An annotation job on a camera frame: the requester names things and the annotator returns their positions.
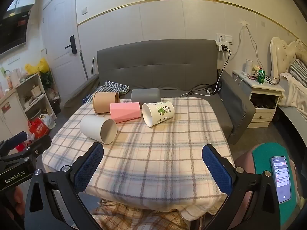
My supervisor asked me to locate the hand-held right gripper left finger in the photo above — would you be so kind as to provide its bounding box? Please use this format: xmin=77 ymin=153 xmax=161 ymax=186
xmin=24 ymin=142 xmax=105 ymax=230

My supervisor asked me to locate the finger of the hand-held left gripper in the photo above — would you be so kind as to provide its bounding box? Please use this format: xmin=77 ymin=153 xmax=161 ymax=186
xmin=0 ymin=136 xmax=52 ymax=164
xmin=0 ymin=131 xmax=27 ymax=153

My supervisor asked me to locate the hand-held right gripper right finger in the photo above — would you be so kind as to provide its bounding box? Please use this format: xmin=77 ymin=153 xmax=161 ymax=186
xmin=202 ymin=144 xmax=281 ymax=230

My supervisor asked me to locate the plain white cup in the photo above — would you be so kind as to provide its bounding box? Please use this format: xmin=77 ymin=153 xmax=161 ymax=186
xmin=80 ymin=114 xmax=118 ymax=145

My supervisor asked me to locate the brown paper cup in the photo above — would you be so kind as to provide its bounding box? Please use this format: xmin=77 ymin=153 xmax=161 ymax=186
xmin=92 ymin=91 xmax=120 ymax=114

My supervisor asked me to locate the white leaf print paper cup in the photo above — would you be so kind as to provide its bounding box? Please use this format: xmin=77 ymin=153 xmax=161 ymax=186
xmin=142 ymin=101 xmax=175 ymax=128

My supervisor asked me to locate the grey cup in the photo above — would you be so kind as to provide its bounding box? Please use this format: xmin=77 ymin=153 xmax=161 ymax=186
xmin=131 ymin=88 xmax=161 ymax=103

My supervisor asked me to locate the person's left hand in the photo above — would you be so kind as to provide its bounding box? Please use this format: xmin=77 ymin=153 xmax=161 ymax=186
xmin=0 ymin=187 xmax=26 ymax=230

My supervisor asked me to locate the red bag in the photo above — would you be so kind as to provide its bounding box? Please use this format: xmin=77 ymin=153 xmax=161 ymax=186
xmin=28 ymin=117 xmax=50 ymax=140

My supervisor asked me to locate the white plastic bag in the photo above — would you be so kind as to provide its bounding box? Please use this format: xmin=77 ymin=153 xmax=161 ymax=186
xmin=39 ymin=113 xmax=57 ymax=129

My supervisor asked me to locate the teal cushion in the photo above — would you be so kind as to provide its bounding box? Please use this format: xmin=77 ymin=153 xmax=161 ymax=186
xmin=252 ymin=142 xmax=303 ymax=230

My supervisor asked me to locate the white open shelf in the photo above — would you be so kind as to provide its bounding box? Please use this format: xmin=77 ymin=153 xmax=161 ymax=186
xmin=14 ymin=73 xmax=57 ymax=125

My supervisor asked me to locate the white kettle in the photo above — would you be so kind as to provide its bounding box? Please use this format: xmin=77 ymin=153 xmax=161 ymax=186
xmin=10 ymin=68 xmax=22 ymax=87

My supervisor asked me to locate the plaid tablecloth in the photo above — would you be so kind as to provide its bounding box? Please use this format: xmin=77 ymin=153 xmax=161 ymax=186
xmin=42 ymin=97 xmax=237 ymax=222

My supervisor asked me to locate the smartphone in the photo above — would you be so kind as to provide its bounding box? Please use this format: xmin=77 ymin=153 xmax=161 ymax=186
xmin=271 ymin=156 xmax=292 ymax=204

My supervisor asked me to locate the pink rectangular block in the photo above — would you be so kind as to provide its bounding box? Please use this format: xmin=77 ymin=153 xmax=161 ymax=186
xmin=110 ymin=102 xmax=141 ymax=124

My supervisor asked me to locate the beige plaid cloth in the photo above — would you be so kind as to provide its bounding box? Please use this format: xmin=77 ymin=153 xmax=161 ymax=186
xmin=91 ymin=200 xmax=190 ymax=230

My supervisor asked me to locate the green plant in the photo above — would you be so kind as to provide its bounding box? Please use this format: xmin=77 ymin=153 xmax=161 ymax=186
xmin=40 ymin=70 xmax=54 ymax=92

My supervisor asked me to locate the white nightstand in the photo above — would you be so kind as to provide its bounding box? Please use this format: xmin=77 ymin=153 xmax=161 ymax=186
xmin=232 ymin=70 xmax=286 ymax=129

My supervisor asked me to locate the yellow plastic bag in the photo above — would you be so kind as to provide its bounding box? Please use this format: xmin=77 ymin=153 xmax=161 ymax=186
xmin=25 ymin=58 xmax=50 ymax=75

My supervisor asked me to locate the green checked cloth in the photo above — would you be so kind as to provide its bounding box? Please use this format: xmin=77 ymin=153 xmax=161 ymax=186
xmin=95 ymin=80 xmax=130 ymax=95

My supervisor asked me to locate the black range hood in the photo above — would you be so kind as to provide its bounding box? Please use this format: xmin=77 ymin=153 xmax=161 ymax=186
xmin=0 ymin=9 xmax=32 ymax=54

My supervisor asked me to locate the white tumbler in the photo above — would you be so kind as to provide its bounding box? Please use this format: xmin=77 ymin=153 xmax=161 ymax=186
xmin=245 ymin=59 xmax=254 ymax=75

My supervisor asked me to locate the white blanket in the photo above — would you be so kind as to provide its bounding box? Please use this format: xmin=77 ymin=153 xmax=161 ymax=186
xmin=278 ymin=72 xmax=307 ymax=116

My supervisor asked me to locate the grey sofa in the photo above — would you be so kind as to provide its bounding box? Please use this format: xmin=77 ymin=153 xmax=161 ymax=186
xmin=64 ymin=39 xmax=257 ymax=145

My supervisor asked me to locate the white door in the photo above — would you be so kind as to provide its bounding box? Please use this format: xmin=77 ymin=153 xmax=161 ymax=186
xmin=41 ymin=0 xmax=88 ymax=104

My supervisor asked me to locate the checked pillow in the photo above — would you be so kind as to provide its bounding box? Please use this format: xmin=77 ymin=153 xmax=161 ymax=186
xmin=289 ymin=59 xmax=307 ymax=88

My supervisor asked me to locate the cream padded headboard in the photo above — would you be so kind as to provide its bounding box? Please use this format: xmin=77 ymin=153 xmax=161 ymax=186
xmin=270 ymin=37 xmax=307 ymax=82

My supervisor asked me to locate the black cable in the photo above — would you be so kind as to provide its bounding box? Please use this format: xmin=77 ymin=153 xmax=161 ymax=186
xmin=180 ymin=48 xmax=233 ymax=98

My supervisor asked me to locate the mop handle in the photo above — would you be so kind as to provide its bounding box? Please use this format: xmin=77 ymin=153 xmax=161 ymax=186
xmin=79 ymin=50 xmax=89 ymax=81

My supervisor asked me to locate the black door lock handle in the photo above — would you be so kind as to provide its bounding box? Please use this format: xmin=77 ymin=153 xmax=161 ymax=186
xmin=65 ymin=35 xmax=78 ymax=54

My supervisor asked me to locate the white wall socket panel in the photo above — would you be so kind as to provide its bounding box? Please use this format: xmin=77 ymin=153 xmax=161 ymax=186
xmin=216 ymin=33 xmax=234 ymax=45

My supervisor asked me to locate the white wall cable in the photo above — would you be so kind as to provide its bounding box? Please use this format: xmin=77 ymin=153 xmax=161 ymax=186
xmin=236 ymin=19 xmax=264 ymax=82

